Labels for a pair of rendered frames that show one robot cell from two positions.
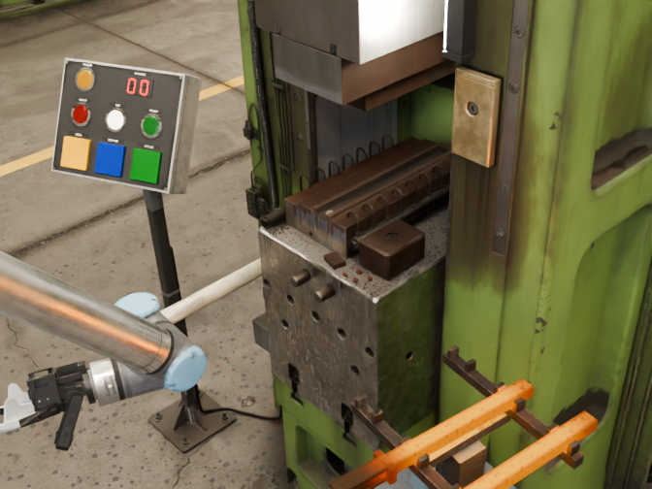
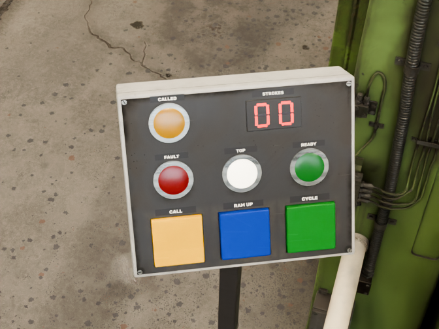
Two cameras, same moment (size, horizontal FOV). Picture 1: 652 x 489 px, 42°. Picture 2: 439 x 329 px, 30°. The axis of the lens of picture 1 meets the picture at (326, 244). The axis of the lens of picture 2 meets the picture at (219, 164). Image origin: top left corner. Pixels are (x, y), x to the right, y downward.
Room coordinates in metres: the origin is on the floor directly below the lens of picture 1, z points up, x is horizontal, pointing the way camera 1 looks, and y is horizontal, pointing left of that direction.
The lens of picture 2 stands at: (1.20, 0.95, 1.98)
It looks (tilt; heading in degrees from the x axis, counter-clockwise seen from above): 48 degrees down; 327
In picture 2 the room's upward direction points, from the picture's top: 2 degrees clockwise
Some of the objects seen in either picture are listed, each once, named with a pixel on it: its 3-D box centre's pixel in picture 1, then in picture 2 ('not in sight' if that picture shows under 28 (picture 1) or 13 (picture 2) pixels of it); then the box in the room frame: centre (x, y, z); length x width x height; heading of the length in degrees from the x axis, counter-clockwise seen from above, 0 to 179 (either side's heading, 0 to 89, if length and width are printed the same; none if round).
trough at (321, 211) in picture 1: (389, 179); not in sight; (1.67, -0.15, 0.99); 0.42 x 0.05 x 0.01; 131
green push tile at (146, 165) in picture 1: (146, 166); (309, 226); (1.76, 0.41, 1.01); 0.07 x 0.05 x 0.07; 66
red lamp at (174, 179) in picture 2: (81, 114); (173, 179); (1.88, 0.58, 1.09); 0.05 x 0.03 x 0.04; 41
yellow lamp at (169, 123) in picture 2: (85, 79); (168, 123); (1.92, 0.56, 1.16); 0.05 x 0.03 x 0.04; 41
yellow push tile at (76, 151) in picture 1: (77, 153); (178, 239); (1.84, 0.60, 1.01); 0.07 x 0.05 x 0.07; 66
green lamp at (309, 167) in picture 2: (151, 125); (309, 167); (1.80, 0.40, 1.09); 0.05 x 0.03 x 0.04; 41
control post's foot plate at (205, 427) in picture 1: (190, 409); not in sight; (1.92, 0.45, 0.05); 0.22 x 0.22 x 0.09; 41
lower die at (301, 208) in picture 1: (381, 188); not in sight; (1.69, -0.14, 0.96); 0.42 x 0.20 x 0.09; 131
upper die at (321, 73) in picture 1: (381, 39); not in sight; (1.69, -0.14, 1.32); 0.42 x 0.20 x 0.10; 131
